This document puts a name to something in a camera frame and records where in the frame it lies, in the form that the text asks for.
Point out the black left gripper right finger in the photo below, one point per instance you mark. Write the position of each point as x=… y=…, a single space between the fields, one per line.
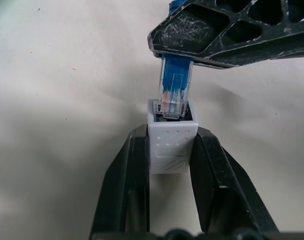
x=221 y=190

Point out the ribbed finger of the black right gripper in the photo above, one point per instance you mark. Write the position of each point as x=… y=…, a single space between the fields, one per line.
x=224 y=65
x=216 y=30

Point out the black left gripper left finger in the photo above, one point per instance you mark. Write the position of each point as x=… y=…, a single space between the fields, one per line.
x=126 y=190

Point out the white network coupler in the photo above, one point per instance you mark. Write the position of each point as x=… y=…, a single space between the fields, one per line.
x=172 y=150

